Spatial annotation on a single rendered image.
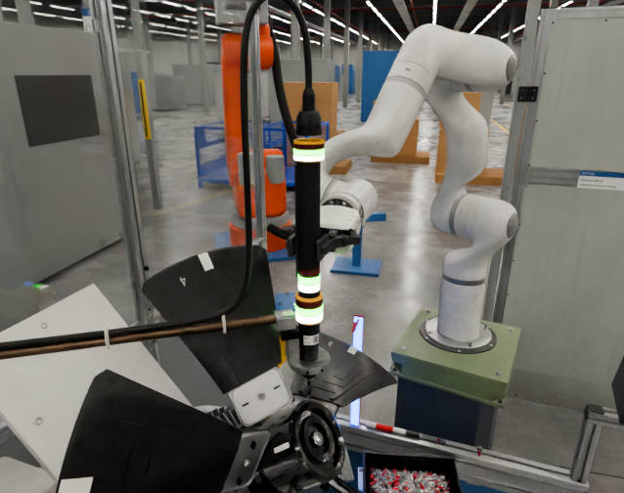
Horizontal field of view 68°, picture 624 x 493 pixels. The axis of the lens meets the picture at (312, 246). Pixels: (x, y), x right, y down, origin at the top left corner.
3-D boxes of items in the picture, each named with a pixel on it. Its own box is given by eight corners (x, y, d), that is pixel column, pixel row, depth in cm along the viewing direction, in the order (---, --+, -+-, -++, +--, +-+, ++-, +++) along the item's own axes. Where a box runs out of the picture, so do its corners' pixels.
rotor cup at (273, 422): (215, 484, 67) (277, 458, 61) (242, 401, 79) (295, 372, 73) (286, 529, 72) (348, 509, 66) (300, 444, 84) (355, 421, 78)
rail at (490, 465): (237, 420, 136) (236, 397, 133) (244, 411, 140) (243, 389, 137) (582, 513, 107) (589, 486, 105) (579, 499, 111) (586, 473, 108)
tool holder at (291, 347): (281, 380, 73) (280, 326, 69) (273, 355, 79) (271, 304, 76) (335, 372, 75) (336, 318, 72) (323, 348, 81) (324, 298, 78)
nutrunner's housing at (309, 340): (300, 383, 76) (297, 89, 60) (295, 370, 79) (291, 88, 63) (323, 380, 77) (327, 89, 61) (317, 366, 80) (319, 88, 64)
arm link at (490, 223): (456, 265, 140) (464, 188, 132) (516, 284, 127) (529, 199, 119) (433, 276, 132) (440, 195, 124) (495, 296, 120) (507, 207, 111)
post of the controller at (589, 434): (571, 480, 106) (589, 411, 99) (569, 470, 109) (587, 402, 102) (586, 484, 105) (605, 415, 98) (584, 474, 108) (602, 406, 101)
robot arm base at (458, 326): (440, 312, 151) (445, 259, 145) (500, 330, 140) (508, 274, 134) (414, 336, 137) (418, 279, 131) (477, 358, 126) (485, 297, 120)
